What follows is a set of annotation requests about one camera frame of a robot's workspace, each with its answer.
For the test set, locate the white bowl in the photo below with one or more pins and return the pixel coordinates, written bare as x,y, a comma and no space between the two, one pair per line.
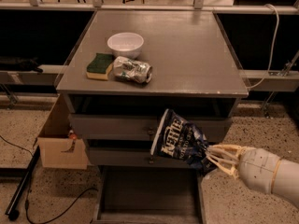
127,45

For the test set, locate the grey drawer cabinet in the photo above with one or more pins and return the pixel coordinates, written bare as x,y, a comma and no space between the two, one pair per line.
193,73

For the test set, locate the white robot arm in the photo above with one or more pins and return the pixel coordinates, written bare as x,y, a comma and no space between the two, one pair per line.
286,181

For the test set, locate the black bar on floor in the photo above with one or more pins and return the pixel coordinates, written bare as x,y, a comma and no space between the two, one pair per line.
24,175

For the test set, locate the top grey drawer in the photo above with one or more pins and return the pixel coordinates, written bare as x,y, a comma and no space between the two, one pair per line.
139,128

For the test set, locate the black object on rail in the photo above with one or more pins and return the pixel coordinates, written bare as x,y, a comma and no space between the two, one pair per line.
19,64

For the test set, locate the middle grey drawer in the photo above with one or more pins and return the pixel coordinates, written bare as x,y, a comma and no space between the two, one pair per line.
131,157

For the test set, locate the metal frame rail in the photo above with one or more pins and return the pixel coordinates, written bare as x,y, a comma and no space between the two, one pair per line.
149,6

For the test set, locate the bottom open grey drawer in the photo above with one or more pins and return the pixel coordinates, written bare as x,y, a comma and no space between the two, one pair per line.
144,195

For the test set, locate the crushed silver can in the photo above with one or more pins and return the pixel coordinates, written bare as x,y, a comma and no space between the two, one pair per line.
133,70

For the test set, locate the blue Kettle chip bag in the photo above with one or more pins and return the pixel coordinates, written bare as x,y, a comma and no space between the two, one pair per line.
180,139

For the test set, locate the green yellow sponge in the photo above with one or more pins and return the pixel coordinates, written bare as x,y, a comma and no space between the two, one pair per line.
100,66

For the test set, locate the cardboard box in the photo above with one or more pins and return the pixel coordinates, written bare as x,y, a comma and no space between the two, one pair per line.
59,146

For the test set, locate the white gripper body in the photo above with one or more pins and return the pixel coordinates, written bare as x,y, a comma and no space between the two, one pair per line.
258,168

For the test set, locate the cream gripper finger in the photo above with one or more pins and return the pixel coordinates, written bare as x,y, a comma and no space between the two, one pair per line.
227,166
227,152

